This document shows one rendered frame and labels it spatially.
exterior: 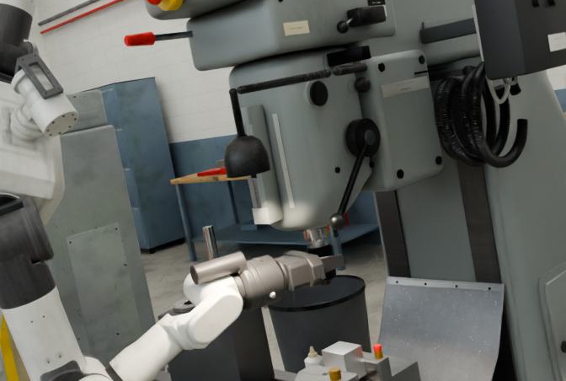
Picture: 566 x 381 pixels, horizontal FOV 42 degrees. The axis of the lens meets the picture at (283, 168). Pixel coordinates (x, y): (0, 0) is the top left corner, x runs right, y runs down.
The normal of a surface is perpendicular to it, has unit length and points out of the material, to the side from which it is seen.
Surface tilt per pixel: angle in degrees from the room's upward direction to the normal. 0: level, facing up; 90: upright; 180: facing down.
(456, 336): 64
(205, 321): 103
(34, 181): 94
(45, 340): 93
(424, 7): 90
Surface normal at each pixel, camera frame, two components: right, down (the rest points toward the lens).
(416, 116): 0.69, -0.05
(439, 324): -0.72, -0.26
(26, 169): 0.59, -0.61
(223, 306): 0.50, 0.22
